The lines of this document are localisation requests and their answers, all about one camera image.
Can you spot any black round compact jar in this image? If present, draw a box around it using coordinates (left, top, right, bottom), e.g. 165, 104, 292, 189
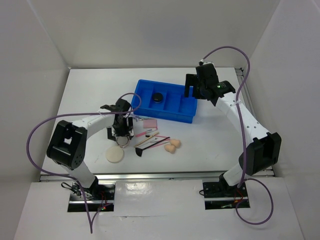
152, 92, 164, 104

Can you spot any octagonal gold mirror compact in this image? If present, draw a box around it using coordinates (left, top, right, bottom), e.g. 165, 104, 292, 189
116, 136, 130, 148

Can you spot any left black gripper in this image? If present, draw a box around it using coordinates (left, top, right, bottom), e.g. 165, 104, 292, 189
107, 116, 134, 141

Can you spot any purple cable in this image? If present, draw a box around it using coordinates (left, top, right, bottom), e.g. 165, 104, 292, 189
26, 92, 142, 235
201, 45, 275, 227

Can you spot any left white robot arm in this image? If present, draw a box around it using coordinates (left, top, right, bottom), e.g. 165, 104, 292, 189
46, 98, 134, 200

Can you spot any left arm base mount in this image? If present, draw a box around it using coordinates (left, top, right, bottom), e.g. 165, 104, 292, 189
61, 182, 116, 213

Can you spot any clear white pencil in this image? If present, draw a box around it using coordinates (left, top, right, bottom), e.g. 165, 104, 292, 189
148, 139, 166, 148

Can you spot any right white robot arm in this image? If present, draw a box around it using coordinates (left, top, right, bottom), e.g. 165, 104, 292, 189
184, 60, 282, 196

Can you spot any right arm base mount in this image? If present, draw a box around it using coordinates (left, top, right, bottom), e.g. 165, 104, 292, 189
198, 182, 250, 210

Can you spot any pink pouch with brush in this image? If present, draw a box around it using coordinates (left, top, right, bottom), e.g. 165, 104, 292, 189
142, 118, 158, 131

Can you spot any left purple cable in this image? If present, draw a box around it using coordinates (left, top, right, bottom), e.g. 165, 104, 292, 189
26, 92, 142, 235

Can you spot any aluminium right rail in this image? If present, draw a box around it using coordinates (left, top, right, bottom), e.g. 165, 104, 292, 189
235, 68, 248, 97

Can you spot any pink thin brush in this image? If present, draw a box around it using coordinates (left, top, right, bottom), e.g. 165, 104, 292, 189
144, 138, 170, 150

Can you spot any round beige powder puff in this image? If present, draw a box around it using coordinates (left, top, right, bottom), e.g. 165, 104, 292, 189
105, 146, 125, 164

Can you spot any gold eyebrow pencil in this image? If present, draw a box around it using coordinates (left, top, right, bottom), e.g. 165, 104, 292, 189
133, 131, 160, 148

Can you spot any blue divided plastic bin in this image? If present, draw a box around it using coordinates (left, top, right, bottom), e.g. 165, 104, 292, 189
131, 79, 198, 124

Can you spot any beige makeup sponge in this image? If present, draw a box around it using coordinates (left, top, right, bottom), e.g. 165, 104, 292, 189
170, 139, 181, 148
164, 144, 176, 154

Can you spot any black fan brush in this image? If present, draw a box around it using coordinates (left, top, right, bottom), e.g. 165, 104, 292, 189
135, 136, 171, 157

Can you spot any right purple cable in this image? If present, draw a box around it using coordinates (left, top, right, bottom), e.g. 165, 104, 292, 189
201, 45, 275, 227

